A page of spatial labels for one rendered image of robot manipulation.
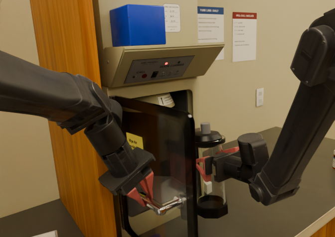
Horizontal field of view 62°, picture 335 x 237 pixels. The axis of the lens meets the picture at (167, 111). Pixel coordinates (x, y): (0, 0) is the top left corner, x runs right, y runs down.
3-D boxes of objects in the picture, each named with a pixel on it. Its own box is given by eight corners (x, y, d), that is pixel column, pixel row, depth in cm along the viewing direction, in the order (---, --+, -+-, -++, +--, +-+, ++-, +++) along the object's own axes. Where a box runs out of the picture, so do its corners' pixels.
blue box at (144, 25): (112, 47, 70) (108, 10, 68) (145, 46, 76) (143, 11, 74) (130, 46, 62) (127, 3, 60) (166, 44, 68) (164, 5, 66)
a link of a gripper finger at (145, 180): (125, 207, 59) (103, 176, 55) (149, 184, 62) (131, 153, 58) (141, 222, 53) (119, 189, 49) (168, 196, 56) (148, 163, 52)
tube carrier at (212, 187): (186, 206, 85) (180, 139, 82) (212, 195, 91) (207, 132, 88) (210, 220, 76) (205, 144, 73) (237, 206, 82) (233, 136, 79)
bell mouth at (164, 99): (112, 106, 94) (110, 90, 93) (156, 98, 104) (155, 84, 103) (138, 115, 80) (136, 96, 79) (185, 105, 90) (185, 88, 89)
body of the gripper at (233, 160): (211, 157, 72) (233, 164, 66) (238, 148, 78) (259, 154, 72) (213, 180, 73) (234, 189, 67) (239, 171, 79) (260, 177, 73)
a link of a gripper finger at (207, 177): (186, 152, 78) (209, 160, 70) (205, 146, 82) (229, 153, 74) (188, 175, 79) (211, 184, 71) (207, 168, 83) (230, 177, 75)
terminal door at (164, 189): (127, 229, 81) (114, 94, 72) (199, 301, 57) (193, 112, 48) (124, 230, 81) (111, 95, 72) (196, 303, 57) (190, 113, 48)
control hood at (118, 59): (106, 87, 72) (102, 48, 70) (199, 74, 90) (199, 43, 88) (126, 91, 63) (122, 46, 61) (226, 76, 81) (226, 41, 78)
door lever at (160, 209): (156, 193, 62) (155, 183, 62) (183, 210, 55) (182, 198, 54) (135, 202, 59) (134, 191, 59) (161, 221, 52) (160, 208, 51)
